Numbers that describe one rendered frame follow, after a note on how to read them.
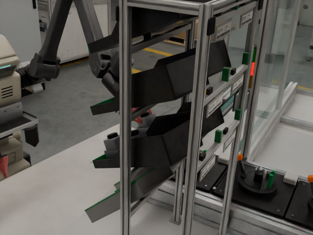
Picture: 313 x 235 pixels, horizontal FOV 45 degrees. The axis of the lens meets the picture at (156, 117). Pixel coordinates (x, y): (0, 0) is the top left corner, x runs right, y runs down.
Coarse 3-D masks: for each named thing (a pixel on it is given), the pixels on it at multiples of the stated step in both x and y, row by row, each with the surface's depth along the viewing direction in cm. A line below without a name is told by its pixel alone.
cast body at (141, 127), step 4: (148, 112) 117; (140, 116) 116; (144, 116) 116; (148, 116) 115; (152, 116) 116; (144, 120) 114; (148, 120) 115; (152, 120) 116; (140, 124) 117; (144, 124) 115; (148, 124) 115; (140, 128) 117; (144, 128) 116; (148, 128) 114
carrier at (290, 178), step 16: (240, 176) 137; (256, 176) 134; (272, 176) 130; (288, 176) 139; (240, 192) 132; (256, 192) 129; (272, 192) 130; (288, 192) 133; (256, 208) 126; (272, 208) 125
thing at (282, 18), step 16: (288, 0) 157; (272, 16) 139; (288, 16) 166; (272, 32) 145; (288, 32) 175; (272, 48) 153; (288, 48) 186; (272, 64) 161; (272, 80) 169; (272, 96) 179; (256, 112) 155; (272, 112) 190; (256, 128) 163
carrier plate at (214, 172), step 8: (216, 160) 150; (216, 168) 145; (224, 168) 145; (184, 176) 140; (208, 176) 140; (216, 176) 140; (184, 184) 137; (200, 184) 136; (208, 184) 136; (208, 192) 133
